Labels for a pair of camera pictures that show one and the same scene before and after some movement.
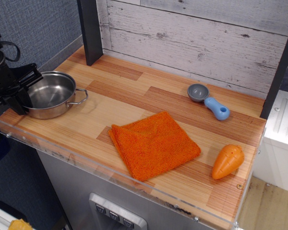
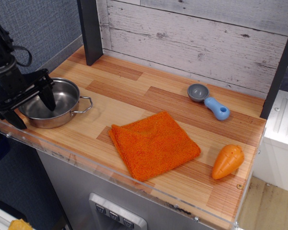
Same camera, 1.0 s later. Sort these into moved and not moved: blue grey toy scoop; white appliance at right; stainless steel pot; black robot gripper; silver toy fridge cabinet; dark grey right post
Moved: black robot gripper; stainless steel pot
Not moved: dark grey right post; blue grey toy scoop; silver toy fridge cabinet; white appliance at right
